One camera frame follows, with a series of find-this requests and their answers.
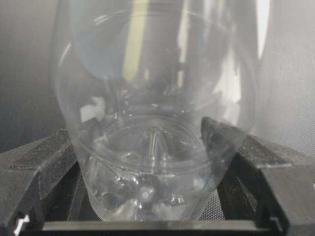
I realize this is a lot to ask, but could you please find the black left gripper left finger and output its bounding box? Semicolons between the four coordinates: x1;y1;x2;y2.
0;129;97;236

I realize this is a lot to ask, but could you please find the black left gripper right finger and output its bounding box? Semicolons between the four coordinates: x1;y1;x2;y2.
200;117;315;236

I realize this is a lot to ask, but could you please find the clear plastic bottle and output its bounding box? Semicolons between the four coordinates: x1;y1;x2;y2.
50;0;258;221

